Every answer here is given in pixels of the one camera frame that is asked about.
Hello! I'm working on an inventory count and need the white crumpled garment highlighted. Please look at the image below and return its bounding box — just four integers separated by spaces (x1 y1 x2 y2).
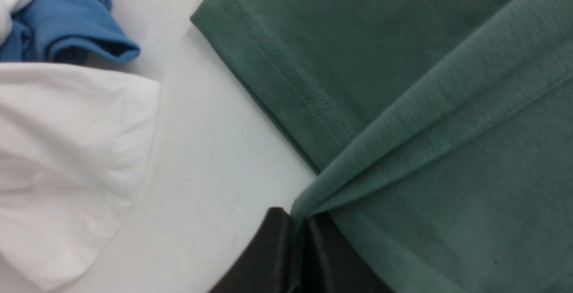
0 0 161 291

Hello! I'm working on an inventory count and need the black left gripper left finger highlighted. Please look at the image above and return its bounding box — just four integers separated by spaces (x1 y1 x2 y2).
210 207 292 293

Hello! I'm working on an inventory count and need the green long sleeve shirt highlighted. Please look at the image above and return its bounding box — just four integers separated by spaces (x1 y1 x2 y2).
190 0 572 293

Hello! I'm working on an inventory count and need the blue crumpled garment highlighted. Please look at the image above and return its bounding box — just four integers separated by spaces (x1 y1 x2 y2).
0 0 141 65

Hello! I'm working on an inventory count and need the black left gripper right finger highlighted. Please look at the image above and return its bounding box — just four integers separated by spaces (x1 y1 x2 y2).
301 213 393 293

